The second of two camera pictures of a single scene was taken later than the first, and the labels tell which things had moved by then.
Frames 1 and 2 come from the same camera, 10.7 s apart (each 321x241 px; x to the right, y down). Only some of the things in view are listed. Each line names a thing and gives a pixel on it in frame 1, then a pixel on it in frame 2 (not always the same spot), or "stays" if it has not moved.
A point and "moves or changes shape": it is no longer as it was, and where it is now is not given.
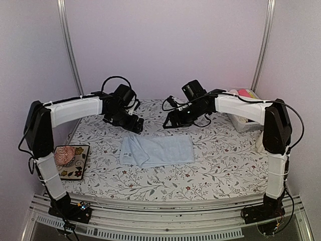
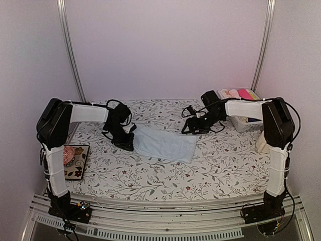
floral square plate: (75, 170) stays
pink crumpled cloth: (64, 155) stays
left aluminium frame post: (62, 9) stays
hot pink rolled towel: (243, 92) stays
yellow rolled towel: (252, 95) stays
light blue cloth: (149, 151) moves or changes shape
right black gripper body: (187, 119) → (204, 125)
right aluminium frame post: (264, 47) stays
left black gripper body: (121, 120) → (120, 139)
